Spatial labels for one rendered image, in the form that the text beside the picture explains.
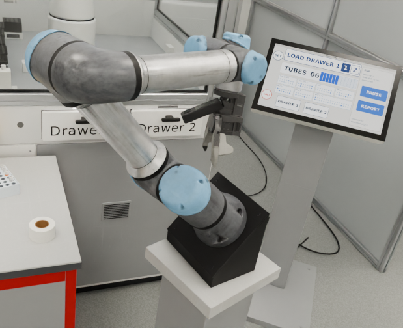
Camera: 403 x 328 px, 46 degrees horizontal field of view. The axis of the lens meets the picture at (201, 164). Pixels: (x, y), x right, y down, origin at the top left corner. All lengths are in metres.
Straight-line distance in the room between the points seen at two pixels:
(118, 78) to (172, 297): 0.76
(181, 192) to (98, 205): 0.90
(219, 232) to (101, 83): 0.54
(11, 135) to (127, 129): 0.75
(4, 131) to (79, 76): 0.91
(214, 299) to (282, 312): 1.11
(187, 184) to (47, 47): 0.44
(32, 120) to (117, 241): 0.68
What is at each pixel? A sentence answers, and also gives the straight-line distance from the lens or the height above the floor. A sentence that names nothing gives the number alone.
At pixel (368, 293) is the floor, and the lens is 2.72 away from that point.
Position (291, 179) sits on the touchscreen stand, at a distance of 2.13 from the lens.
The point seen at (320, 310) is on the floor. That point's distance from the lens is 2.51.
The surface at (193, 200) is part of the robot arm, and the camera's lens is 1.13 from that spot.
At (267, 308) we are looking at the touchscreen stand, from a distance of 2.36.
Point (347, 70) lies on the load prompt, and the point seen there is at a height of 1.15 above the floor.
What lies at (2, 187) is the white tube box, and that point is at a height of 0.80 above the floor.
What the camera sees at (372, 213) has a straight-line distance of 2.88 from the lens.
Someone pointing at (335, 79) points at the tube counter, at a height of 1.11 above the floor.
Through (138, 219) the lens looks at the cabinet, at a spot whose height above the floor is 0.41.
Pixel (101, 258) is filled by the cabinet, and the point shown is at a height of 0.22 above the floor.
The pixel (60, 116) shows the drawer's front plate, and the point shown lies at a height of 0.91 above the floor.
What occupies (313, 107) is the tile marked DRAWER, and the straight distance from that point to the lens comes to 1.91.
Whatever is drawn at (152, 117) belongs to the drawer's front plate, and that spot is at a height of 0.90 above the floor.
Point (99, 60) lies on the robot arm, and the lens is 0.91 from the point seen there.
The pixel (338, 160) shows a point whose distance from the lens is 3.06.
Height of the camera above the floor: 1.65
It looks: 29 degrees down
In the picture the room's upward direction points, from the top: 10 degrees clockwise
